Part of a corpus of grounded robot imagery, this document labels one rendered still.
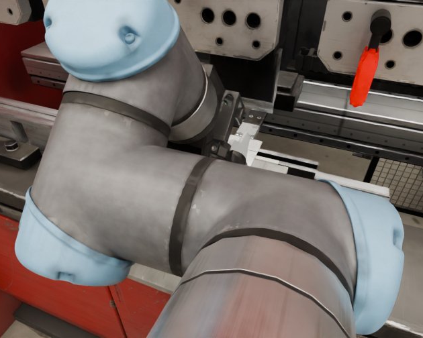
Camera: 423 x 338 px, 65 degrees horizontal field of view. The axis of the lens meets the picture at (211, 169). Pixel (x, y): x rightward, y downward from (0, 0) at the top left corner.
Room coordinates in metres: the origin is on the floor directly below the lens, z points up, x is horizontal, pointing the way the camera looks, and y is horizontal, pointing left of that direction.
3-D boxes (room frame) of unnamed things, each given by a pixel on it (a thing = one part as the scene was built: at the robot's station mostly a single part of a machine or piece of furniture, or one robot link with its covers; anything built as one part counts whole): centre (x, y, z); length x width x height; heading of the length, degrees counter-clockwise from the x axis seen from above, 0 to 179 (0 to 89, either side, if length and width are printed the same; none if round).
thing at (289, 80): (0.61, -0.11, 1.01); 0.26 x 0.12 x 0.05; 158
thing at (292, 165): (0.45, -0.08, 0.99); 0.20 x 0.03 x 0.03; 68
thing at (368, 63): (0.34, -0.17, 1.20); 0.04 x 0.02 x 0.10; 158
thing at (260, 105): (0.46, -0.05, 1.13); 0.10 x 0.02 x 0.10; 68
